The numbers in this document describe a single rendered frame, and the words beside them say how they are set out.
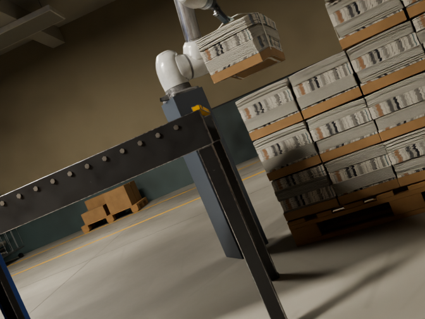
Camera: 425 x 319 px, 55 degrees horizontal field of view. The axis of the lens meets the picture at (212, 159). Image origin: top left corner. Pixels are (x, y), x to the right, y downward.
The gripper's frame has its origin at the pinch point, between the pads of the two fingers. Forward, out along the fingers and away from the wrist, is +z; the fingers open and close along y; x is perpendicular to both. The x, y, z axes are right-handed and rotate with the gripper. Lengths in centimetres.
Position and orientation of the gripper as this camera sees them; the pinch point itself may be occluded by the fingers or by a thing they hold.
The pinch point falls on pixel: (226, 6)
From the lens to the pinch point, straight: 226.7
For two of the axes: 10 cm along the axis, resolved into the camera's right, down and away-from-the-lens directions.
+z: 5.0, -1.7, 8.5
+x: 8.0, -2.9, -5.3
